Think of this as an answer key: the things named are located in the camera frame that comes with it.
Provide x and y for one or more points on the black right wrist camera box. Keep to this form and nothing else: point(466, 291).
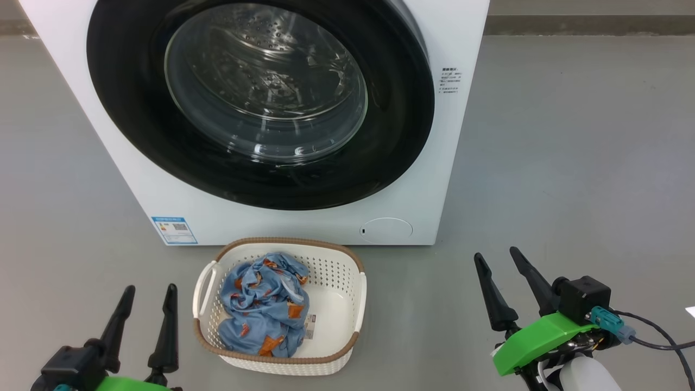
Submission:
point(583, 298)

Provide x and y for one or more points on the printed text sticker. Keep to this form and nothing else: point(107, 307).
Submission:
point(450, 81)

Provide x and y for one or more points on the white front-load washing machine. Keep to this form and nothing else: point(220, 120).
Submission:
point(445, 163)

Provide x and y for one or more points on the round white filter cover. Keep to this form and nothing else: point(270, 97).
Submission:
point(386, 229)

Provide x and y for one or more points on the cream basket with brown rim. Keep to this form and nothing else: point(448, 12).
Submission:
point(336, 304)

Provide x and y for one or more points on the blue energy label sticker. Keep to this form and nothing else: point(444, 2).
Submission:
point(174, 231)

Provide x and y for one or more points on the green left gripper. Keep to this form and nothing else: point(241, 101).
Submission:
point(130, 385)

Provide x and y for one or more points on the basket product label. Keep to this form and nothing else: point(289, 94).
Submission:
point(310, 326)

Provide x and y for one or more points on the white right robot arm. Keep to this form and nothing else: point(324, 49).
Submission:
point(589, 374)

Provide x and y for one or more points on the blue orange-print garment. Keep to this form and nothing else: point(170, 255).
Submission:
point(260, 309)

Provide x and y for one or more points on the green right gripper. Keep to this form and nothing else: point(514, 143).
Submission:
point(537, 336)

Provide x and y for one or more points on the black round glass washer door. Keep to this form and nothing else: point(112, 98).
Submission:
point(130, 108)

